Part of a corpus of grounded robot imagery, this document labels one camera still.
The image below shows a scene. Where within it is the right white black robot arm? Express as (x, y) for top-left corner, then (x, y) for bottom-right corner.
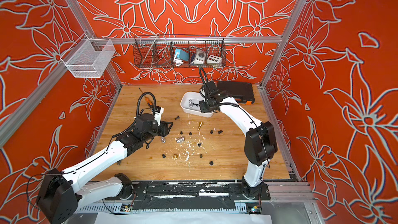
(199, 81), (278, 199)

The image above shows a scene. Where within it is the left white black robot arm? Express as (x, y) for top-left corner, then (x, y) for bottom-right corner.
(36, 114), (173, 224)

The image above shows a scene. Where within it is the silver chess knight lying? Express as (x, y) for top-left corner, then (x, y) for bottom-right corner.
(176, 136), (185, 143)

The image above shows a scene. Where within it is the white rectangular storage box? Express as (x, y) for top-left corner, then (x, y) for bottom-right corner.
(180, 91), (214, 118)

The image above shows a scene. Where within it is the gold chess bishop lying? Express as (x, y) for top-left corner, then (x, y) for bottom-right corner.
(198, 121), (204, 130)

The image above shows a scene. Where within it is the black orange tool case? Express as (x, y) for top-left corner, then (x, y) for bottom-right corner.
(217, 81), (255, 105)

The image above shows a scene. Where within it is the white dotted cube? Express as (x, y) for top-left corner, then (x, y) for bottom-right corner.
(207, 55), (222, 66)

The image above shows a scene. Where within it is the white round-button device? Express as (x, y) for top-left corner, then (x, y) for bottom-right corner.
(191, 49), (207, 65)

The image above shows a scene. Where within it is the teal white device in basket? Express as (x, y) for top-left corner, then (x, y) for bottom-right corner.
(173, 48), (190, 66)

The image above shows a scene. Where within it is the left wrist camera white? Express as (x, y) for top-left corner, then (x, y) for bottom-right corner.
(153, 106), (164, 126)

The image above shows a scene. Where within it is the orange handled screwdriver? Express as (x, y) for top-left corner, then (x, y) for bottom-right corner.
(138, 88), (154, 109)

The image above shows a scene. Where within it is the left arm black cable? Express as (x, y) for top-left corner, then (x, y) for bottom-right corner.
(136, 92), (157, 119)

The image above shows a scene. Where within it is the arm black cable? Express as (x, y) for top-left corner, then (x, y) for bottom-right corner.
(198, 66), (209, 91)
(136, 92), (157, 119)

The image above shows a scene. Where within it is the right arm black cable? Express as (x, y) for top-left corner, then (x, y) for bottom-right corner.
(198, 66), (209, 91)

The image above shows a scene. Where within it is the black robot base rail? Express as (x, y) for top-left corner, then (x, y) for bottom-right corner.
(101, 180), (271, 213)

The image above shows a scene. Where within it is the black wire wall basket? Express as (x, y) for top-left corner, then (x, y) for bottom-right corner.
(133, 34), (227, 68)

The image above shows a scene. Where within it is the clear plastic wall bin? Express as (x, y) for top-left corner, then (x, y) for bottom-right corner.
(62, 39), (116, 78)

